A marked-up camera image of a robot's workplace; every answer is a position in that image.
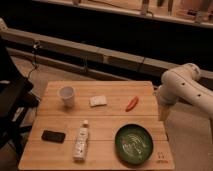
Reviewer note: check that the black smartphone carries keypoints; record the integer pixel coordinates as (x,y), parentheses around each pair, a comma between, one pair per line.
(52,136)

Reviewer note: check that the red pepper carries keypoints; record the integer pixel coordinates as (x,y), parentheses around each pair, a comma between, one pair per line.
(132,104)

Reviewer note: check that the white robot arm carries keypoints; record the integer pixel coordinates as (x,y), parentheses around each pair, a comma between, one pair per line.
(182,82)

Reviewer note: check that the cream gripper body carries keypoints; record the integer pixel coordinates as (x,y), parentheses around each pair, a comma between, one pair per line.
(164,112)

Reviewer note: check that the black chair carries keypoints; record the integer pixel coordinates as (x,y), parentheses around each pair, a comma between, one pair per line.
(15,100)

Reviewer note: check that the white plastic bottle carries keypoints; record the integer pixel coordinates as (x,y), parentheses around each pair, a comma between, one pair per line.
(81,143)

